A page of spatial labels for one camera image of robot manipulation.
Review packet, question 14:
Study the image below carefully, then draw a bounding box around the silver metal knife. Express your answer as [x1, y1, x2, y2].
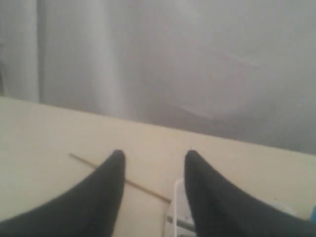
[166, 215, 195, 232]

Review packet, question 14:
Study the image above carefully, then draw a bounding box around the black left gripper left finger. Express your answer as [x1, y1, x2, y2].
[0, 150, 125, 237]

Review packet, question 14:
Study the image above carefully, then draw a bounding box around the white perforated plastic basket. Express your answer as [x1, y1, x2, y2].
[172, 178, 197, 237]

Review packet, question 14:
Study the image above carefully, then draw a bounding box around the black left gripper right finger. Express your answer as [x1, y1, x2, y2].
[184, 150, 316, 237]

